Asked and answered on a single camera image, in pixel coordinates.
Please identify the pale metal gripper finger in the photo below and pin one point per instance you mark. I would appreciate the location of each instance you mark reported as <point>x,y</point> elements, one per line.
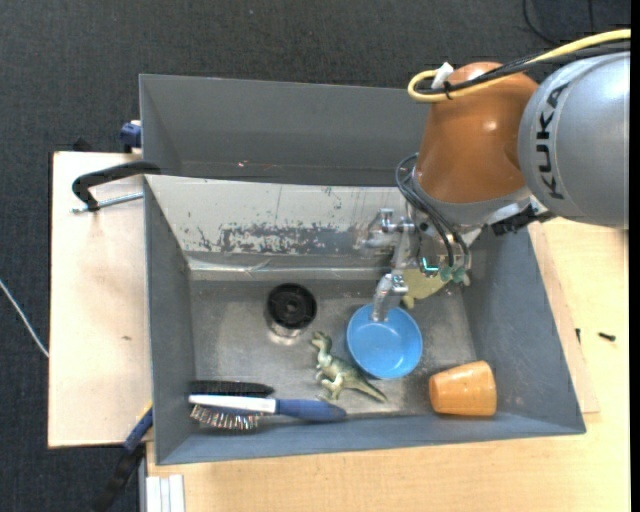
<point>386,222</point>
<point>384,300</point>

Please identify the pale yellow toy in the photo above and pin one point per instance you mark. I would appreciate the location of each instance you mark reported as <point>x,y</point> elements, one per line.
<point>424,286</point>

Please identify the blue bowl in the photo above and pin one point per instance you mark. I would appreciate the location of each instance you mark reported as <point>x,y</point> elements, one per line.
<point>387,350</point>

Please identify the green toy dinosaur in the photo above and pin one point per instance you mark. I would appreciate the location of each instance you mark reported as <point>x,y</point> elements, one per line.
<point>339,372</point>

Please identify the black round disc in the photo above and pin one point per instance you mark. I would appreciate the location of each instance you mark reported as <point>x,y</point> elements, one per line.
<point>291,306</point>

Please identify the orange cup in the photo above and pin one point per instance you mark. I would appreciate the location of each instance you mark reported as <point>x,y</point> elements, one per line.
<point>462,390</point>

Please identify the blue and white hairbrush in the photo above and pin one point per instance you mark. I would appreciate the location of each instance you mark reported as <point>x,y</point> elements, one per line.
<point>300,407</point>

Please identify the grey metal bin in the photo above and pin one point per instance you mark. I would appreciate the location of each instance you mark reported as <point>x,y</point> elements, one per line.
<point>240,330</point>

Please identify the small black screw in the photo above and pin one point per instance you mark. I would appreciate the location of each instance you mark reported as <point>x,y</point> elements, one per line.
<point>607,336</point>

